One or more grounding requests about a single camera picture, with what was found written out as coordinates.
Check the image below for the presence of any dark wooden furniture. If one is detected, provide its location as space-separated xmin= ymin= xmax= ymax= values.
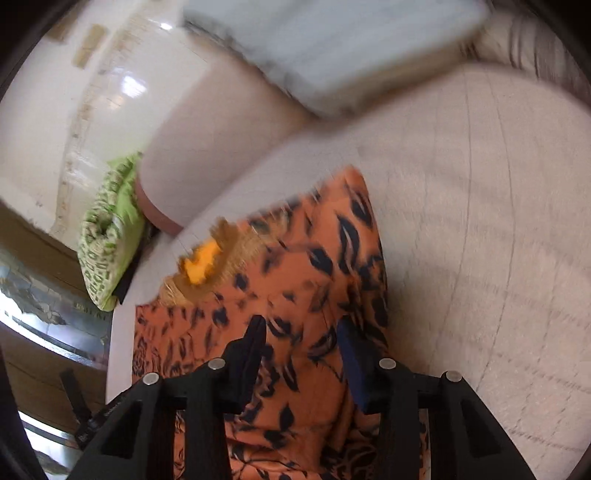
xmin=0 ymin=198 xmax=116 ymax=462

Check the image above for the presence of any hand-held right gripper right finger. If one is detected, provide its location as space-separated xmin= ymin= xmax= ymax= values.
xmin=336 ymin=318 xmax=539 ymax=480

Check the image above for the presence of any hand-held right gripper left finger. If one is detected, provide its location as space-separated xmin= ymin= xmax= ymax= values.
xmin=69 ymin=315 xmax=267 ymax=480

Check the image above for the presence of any light blue pillow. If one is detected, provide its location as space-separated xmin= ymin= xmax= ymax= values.
xmin=182 ymin=0 xmax=490 ymax=118

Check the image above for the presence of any green patterned cloth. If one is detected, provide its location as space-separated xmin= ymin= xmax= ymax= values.
xmin=78 ymin=152 xmax=148 ymax=311

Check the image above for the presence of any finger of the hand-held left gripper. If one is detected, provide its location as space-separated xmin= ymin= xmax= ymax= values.
xmin=59 ymin=368 xmax=100 ymax=450

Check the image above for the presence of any striped cushion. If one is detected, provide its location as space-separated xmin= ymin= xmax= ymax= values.
xmin=475 ymin=14 xmax=573 ymax=88

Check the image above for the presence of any pink quilted sofa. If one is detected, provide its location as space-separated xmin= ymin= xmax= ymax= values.
xmin=106 ymin=60 xmax=591 ymax=480

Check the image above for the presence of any orange floral pillow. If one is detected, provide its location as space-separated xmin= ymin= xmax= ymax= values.
xmin=131 ymin=166 xmax=432 ymax=480

